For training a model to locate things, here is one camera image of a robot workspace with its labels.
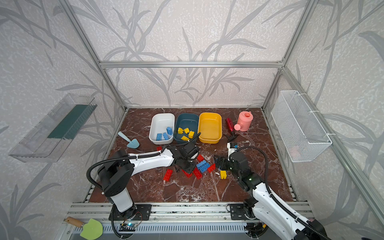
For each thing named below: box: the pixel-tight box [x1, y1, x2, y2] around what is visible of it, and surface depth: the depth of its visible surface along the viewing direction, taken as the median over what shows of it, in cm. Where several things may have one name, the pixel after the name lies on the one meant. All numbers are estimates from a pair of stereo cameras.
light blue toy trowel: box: [117, 131, 140, 149], surface depth 101 cm
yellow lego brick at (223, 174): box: [220, 170, 227, 180], surface depth 86 cm
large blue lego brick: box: [196, 160, 211, 173], surface depth 90 cm
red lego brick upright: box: [193, 167, 202, 180], surface depth 86 cm
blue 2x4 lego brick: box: [156, 133, 163, 141], surface depth 104 cm
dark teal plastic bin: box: [173, 113, 200, 144], surface depth 107 cm
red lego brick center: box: [207, 163, 216, 173], surface depth 88 cm
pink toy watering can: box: [234, 111, 254, 132], surface depth 102 cm
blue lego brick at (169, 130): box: [166, 126, 173, 136], surface depth 104 cm
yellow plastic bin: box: [197, 112, 223, 144], surface depth 108 cm
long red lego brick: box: [163, 169, 173, 182], surface depth 86 cm
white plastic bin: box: [149, 113, 175, 145], surface depth 108 cm
